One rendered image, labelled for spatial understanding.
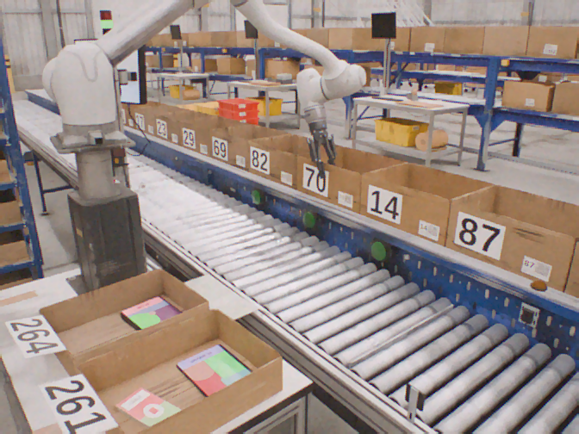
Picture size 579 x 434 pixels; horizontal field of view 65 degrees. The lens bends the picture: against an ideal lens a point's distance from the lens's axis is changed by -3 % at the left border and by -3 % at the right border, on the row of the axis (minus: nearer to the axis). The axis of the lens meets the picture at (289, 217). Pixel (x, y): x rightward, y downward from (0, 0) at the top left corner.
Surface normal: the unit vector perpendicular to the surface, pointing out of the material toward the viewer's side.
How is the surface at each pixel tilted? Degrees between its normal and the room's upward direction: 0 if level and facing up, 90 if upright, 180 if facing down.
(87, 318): 89
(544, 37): 90
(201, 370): 0
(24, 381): 0
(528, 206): 90
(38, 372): 0
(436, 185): 90
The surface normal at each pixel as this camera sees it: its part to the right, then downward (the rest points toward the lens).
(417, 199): -0.78, 0.22
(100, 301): 0.68, 0.25
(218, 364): 0.00, -0.93
